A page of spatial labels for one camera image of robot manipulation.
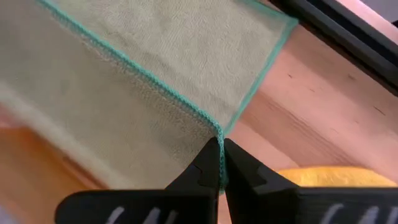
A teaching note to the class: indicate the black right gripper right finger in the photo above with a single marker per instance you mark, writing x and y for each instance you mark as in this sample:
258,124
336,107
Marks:
280,205

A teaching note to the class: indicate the black table rail frame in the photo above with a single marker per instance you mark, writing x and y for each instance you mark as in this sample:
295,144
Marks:
342,28

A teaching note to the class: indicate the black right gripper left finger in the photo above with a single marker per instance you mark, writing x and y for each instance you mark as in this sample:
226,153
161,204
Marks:
174,205

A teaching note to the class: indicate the yellow microfiber towel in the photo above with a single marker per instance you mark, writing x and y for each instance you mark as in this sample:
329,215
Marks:
335,177

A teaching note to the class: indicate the green microfiber towel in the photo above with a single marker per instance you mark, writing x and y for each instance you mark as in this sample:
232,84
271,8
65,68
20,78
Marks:
124,109

